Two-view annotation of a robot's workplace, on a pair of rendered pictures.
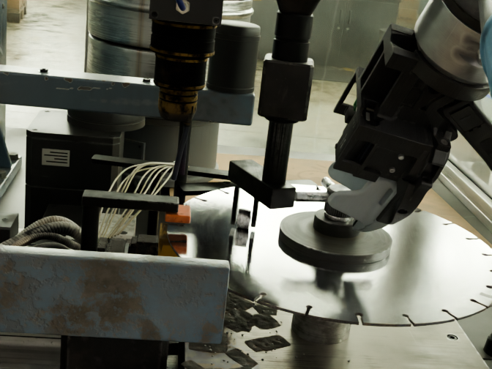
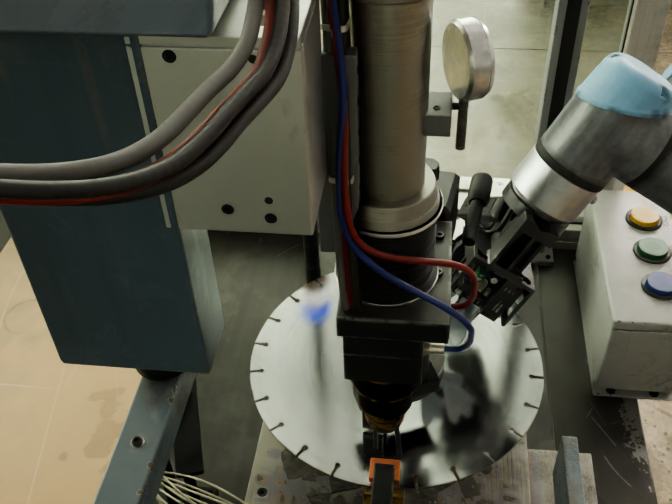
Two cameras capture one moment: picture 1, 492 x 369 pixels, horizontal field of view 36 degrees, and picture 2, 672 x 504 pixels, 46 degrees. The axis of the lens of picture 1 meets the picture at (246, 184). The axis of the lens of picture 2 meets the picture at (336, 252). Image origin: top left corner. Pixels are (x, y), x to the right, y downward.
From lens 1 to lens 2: 88 cm
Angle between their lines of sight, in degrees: 66
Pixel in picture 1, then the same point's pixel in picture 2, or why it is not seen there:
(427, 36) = (567, 213)
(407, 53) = (553, 229)
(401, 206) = not seen: hidden behind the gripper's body
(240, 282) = (494, 443)
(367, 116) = (516, 281)
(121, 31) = not seen: outside the picture
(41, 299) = not seen: outside the picture
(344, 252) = (440, 359)
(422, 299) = (498, 332)
